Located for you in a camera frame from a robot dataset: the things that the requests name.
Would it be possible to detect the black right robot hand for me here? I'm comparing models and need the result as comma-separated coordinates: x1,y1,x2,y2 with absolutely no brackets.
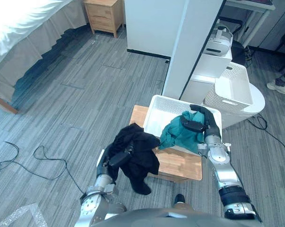
181,104,223,138

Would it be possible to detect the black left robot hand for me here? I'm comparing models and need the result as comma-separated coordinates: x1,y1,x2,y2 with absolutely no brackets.
96,143,135,184

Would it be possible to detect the black garment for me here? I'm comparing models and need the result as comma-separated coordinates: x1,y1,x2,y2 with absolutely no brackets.
108,122,161,196

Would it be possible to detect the teal garment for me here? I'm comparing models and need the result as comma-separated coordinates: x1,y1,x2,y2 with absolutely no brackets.
159,110,207,153

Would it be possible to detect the white perforated laundry hamper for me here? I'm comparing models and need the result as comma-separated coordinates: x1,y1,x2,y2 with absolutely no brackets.
143,94,222,156

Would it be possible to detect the grey bed skirt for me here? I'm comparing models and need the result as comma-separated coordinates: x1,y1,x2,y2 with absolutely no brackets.
0,9,89,100

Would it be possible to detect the white quilt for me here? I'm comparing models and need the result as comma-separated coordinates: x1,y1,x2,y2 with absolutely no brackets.
0,0,84,71

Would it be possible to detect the white low cabinet box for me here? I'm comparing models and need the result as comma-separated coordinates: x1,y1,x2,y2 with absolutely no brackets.
181,73,216,105

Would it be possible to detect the white perforated storage basket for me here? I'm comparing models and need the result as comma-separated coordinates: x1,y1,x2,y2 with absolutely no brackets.
204,61,255,107

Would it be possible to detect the white round table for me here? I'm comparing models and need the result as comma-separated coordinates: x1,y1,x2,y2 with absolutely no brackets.
217,81,266,130

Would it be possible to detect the low wooden table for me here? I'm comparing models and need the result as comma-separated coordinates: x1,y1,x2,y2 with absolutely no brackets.
129,105,203,183

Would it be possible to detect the white box under headset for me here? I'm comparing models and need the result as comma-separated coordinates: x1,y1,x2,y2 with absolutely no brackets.
193,44,233,79

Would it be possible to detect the grey robot torso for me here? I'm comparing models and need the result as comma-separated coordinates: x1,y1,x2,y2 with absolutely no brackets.
90,207,228,227

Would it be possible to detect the dark robot foot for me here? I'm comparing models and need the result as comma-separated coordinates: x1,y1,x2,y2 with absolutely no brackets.
172,193,195,211

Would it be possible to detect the person's white shoe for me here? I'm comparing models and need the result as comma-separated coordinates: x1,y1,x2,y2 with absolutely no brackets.
266,79,285,95

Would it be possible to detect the black chair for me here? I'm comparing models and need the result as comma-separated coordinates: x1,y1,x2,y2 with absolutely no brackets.
217,17,246,64

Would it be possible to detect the white VR headset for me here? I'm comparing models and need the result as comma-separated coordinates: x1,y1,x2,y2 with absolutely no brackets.
204,23,234,57

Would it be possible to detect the white partition board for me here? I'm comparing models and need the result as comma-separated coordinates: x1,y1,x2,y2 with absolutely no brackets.
162,0,227,100

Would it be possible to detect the white desk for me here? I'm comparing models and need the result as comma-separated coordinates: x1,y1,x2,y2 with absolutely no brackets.
224,0,276,48

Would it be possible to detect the wooden nightstand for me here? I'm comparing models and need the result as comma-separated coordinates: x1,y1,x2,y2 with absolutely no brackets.
82,0,125,39

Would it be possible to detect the black looped floor cable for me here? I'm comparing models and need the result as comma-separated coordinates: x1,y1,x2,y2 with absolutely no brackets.
0,141,86,195

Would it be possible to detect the black thin floor cable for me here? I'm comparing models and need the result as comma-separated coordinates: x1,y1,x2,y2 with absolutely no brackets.
247,115,285,164

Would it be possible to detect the wooden bed frame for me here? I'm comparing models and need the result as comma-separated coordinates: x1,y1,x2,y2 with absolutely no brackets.
0,92,19,115

